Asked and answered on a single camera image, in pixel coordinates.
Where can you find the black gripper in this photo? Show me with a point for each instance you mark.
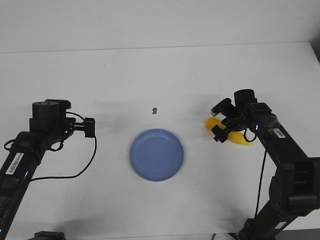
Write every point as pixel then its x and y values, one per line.
pixel 240 119
pixel 50 119

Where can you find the yellow corn cob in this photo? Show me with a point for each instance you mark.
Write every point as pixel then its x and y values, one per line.
pixel 235 137

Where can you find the blue round plate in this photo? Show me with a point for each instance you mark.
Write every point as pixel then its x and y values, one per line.
pixel 156 154

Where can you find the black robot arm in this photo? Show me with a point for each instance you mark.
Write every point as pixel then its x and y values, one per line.
pixel 294 190
pixel 26 152

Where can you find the small brown table stain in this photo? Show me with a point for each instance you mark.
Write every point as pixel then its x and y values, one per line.
pixel 154 111

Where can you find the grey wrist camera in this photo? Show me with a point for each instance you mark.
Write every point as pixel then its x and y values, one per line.
pixel 224 107

